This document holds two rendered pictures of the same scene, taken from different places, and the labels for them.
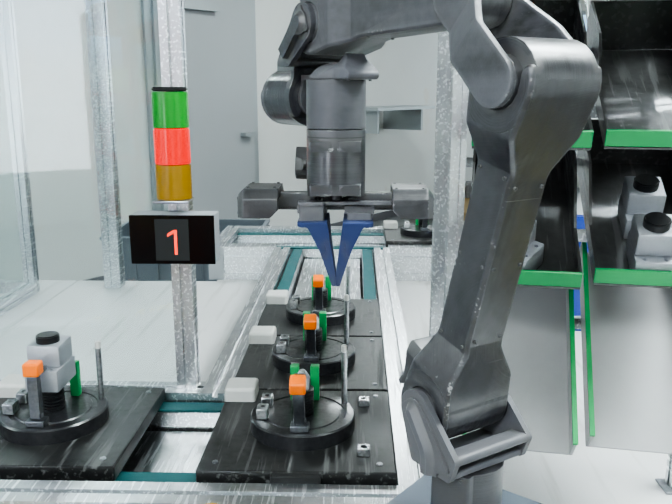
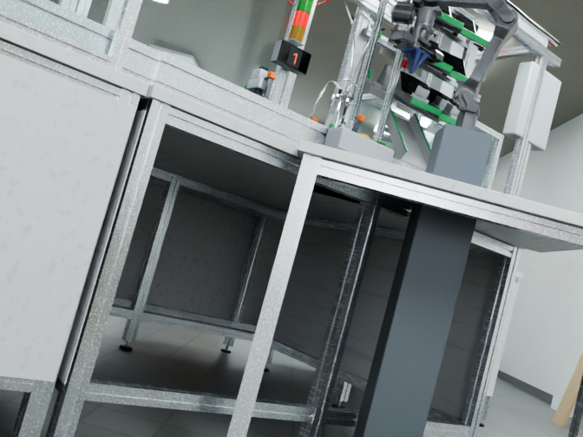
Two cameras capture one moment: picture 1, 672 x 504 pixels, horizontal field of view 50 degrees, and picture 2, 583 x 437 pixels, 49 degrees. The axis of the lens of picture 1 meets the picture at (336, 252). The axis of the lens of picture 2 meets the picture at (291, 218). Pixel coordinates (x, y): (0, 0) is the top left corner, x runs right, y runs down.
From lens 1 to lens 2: 1.77 m
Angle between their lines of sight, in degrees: 41
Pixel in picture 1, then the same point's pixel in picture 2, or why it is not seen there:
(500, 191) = (499, 42)
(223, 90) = not seen: outside the picture
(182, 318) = (274, 96)
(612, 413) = not seen: hidden behind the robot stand
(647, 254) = (453, 114)
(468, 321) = (481, 74)
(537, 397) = (415, 154)
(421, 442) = (468, 101)
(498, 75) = (510, 16)
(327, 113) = (429, 19)
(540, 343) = (410, 141)
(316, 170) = (422, 34)
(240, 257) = not seen: hidden behind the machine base
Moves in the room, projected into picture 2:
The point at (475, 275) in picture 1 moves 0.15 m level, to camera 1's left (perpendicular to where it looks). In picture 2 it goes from (487, 62) to (456, 41)
